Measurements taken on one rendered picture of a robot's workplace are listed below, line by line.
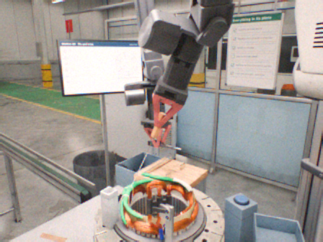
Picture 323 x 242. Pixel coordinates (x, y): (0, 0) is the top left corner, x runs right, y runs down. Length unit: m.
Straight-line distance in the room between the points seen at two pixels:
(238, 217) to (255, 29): 2.21
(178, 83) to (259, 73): 2.29
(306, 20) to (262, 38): 1.98
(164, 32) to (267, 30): 2.33
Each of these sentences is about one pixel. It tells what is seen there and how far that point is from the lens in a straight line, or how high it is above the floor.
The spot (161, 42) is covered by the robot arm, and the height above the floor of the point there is 1.50.
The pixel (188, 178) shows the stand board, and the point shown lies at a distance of 0.89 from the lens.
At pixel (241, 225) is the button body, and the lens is 0.85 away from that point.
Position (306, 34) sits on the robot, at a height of 1.53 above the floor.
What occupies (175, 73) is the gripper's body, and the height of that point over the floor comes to 1.45.
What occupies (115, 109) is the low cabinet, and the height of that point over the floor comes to 0.76.
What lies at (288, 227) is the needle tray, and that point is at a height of 1.04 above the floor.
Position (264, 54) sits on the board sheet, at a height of 1.47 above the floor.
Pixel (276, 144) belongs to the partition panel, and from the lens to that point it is 2.88.
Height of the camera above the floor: 1.49
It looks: 15 degrees down
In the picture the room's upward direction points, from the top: straight up
